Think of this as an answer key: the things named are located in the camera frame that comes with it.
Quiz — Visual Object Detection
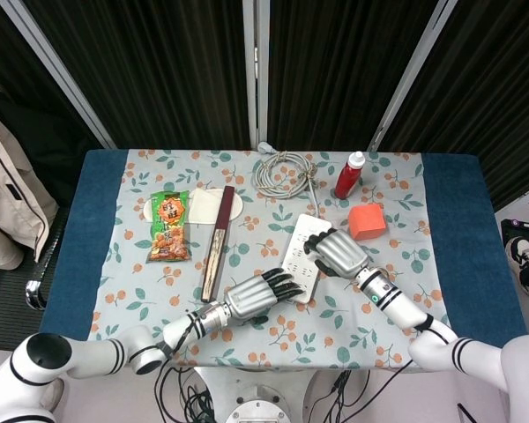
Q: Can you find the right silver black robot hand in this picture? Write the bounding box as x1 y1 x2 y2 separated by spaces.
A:
302 228 371 281

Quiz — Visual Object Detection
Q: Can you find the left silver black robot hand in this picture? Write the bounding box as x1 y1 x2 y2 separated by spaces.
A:
223 268 308 327

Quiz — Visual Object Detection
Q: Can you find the white power strip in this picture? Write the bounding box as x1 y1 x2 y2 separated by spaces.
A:
281 213 334 305

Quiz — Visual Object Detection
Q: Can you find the grey white robot base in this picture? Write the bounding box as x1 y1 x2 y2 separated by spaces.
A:
189 367 341 423

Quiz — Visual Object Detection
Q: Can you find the orange box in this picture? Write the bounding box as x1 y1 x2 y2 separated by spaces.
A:
347 203 389 243

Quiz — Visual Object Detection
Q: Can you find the dark red folded fan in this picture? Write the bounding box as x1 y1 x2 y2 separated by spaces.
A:
200 185 237 305

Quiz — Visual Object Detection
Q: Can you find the red bottle white cap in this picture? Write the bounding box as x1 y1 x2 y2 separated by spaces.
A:
333 151 367 201

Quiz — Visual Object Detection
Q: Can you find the floral tablecloth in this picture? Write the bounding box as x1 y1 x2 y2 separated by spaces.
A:
82 148 463 370

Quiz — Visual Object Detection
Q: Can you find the white paper napkin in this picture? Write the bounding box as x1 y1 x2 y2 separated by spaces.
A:
188 188 225 226

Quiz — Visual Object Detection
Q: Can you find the green snack bag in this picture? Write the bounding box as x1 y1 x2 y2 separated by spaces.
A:
146 189 191 264

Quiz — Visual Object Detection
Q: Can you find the blue table cover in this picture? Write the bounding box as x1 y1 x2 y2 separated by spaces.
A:
38 148 528 349

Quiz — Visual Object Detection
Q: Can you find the white oval plate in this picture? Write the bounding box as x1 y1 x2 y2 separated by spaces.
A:
141 192 245 226

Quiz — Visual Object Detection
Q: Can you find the black device with screen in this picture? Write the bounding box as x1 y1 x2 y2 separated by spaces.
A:
499 217 529 248

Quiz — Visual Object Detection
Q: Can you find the black white sneaker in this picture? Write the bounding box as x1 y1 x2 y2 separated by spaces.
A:
503 235 529 300

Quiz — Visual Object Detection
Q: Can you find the black ribbed partition panel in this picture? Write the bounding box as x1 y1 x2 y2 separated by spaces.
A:
377 0 529 213
24 0 253 150
267 0 447 153

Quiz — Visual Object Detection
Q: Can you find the beige shoe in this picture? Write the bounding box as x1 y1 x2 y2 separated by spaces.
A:
39 377 67 412

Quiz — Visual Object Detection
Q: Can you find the black chair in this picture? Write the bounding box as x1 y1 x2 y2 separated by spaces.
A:
0 205 70 312

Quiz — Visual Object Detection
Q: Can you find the beige jacket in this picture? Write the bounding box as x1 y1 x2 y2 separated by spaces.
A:
0 78 61 270

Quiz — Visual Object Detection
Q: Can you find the white cable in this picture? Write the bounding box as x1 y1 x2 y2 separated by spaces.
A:
251 141 325 221

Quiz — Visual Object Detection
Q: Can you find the black floor cable bundle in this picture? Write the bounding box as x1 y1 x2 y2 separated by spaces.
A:
153 365 224 423
324 368 372 423

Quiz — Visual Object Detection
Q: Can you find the grey partition post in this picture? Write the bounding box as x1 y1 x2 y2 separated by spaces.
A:
242 0 271 152
0 0 117 150
367 0 460 153

